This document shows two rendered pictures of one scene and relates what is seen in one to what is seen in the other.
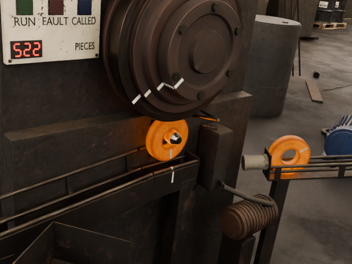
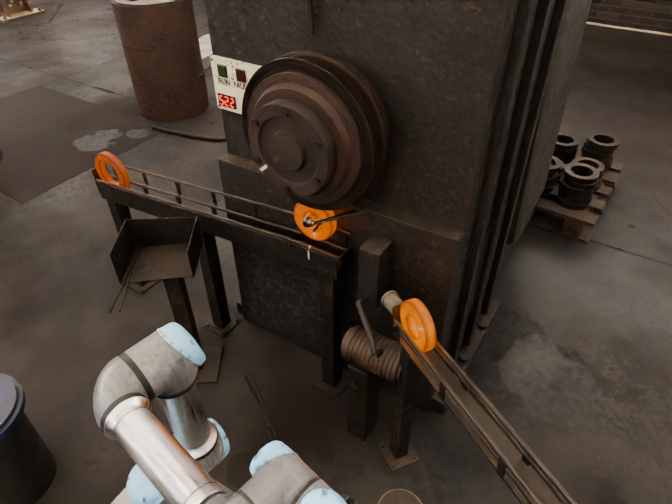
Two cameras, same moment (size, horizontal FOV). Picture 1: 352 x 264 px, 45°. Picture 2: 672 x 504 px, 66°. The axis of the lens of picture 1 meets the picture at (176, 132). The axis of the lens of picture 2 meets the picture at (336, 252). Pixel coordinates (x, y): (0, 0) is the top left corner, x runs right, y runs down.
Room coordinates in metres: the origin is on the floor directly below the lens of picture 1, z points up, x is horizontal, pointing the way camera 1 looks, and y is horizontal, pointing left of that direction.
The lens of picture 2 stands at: (0.95, -1.37, 1.82)
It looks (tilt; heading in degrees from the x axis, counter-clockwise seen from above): 39 degrees down; 75
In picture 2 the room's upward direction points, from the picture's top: straight up
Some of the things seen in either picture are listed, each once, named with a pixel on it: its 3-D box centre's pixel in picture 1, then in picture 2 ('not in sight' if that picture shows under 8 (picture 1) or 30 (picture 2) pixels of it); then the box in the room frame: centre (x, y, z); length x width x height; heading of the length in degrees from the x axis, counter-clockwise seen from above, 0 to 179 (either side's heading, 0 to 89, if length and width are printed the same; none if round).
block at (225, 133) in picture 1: (212, 156); (375, 271); (1.41, -0.14, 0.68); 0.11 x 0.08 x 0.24; 43
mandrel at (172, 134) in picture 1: (162, 130); (319, 212); (1.27, 0.05, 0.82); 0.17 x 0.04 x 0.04; 43
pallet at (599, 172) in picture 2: not in sight; (515, 152); (2.82, 1.20, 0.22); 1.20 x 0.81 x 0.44; 131
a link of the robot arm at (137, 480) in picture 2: not in sight; (156, 485); (0.67, -0.62, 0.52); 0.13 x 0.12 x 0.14; 32
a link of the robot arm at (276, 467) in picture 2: not in sight; (277, 482); (0.96, -0.92, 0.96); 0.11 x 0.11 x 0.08; 32
